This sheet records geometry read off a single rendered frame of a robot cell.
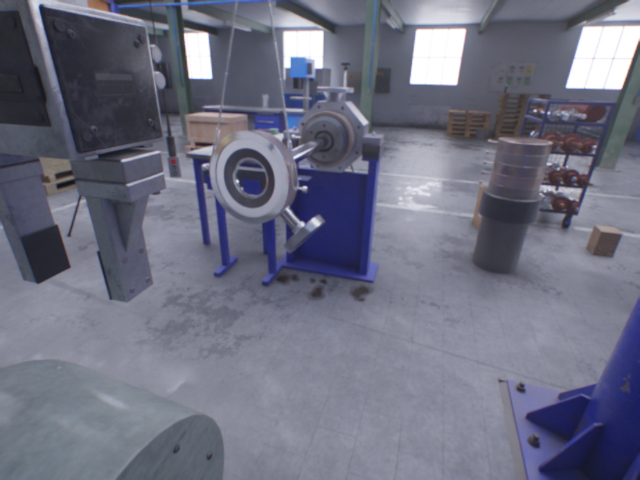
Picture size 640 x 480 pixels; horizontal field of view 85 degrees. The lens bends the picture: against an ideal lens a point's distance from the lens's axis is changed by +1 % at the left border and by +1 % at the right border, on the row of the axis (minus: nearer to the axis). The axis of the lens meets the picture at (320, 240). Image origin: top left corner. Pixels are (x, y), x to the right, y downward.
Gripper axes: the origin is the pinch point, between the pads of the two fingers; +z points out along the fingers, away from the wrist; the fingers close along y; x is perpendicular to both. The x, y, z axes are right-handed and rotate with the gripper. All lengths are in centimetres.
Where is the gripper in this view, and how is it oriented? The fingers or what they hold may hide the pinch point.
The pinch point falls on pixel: (82, 260)
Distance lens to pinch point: 56.8
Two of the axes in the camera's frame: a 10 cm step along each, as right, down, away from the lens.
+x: 2.7, -3.9, 8.8
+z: -0.2, 9.1, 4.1
